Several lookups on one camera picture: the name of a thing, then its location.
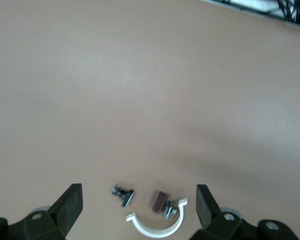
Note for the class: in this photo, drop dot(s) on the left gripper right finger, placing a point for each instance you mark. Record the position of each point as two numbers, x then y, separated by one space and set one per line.
207 207

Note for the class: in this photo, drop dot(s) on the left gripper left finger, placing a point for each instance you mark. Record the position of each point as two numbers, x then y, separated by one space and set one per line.
67 212

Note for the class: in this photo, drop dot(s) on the brown block with metal screws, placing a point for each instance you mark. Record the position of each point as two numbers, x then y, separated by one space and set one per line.
158 202

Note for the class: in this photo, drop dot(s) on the brown paper table cover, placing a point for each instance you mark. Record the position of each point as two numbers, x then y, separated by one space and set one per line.
115 100

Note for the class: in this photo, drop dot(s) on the small black switch part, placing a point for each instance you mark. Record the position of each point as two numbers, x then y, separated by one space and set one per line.
126 196

